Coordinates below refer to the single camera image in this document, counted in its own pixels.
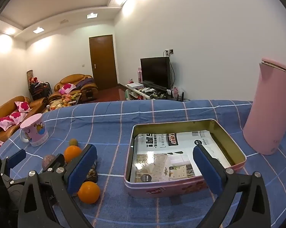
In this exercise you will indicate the brown round scaly taro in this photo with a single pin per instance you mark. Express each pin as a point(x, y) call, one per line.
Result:
point(92, 174)

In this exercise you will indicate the black rack with clothes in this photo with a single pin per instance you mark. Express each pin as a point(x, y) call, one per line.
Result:
point(39, 87)

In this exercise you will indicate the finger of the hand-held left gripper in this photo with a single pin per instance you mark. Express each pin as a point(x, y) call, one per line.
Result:
point(18, 156)
point(57, 161)

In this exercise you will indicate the dark coffee table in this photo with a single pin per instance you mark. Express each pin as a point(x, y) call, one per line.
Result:
point(59, 105)

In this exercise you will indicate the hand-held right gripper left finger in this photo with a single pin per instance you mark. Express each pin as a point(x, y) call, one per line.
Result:
point(82, 168)

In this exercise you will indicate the blue plaid tablecloth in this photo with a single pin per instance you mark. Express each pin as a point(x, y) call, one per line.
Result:
point(109, 128)

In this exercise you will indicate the pink metal tin box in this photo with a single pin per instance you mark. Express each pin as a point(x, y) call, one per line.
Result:
point(157, 190)

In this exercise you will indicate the brown kiwi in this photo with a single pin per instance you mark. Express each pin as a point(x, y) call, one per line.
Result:
point(73, 142)

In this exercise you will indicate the square ceiling panel light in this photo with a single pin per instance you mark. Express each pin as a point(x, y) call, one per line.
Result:
point(37, 30)
point(92, 16)

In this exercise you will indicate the large round purple tuber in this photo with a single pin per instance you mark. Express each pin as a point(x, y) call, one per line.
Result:
point(48, 161)

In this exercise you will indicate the black flat television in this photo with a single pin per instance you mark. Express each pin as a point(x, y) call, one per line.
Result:
point(154, 72)

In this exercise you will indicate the printed newspaper sheet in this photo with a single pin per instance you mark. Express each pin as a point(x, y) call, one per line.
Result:
point(162, 152)

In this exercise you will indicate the orange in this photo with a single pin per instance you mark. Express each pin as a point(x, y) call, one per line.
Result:
point(88, 192)
point(71, 153)

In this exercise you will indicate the brown wooden door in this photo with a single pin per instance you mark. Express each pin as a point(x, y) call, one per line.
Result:
point(102, 61)

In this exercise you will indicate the tall brown patterned board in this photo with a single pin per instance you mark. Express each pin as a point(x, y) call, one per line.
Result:
point(30, 74)

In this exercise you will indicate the white set-top box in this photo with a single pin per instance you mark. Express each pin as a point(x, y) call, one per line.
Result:
point(135, 85)

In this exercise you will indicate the pink cartoon mug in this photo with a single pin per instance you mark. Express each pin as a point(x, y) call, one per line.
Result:
point(34, 133)

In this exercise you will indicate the brown leather sofa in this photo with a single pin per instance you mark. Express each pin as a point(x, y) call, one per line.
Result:
point(4, 106)

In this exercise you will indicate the white wall socket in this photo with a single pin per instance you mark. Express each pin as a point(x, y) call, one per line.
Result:
point(170, 51)

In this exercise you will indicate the pile of snacks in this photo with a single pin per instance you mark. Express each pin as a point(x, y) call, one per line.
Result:
point(69, 98)

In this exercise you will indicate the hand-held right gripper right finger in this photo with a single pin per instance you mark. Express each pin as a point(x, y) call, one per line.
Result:
point(207, 171)

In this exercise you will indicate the purple blanket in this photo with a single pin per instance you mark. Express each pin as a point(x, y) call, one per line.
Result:
point(84, 83)

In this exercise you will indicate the black router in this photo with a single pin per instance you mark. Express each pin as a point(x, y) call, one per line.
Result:
point(182, 97)

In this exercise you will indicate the brown leather armchair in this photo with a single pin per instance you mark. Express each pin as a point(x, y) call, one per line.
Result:
point(71, 78)

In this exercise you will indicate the tall pink box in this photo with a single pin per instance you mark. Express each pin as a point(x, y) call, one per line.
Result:
point(140, 76)

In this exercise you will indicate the pink electric kettle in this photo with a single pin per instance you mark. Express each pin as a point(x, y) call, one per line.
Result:
point(264, 111)

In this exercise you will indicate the pink printed plastic bag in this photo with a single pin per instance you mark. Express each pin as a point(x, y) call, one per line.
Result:
point(175, 92)

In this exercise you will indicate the white television stand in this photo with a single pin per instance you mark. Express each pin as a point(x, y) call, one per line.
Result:
point(133, 93)

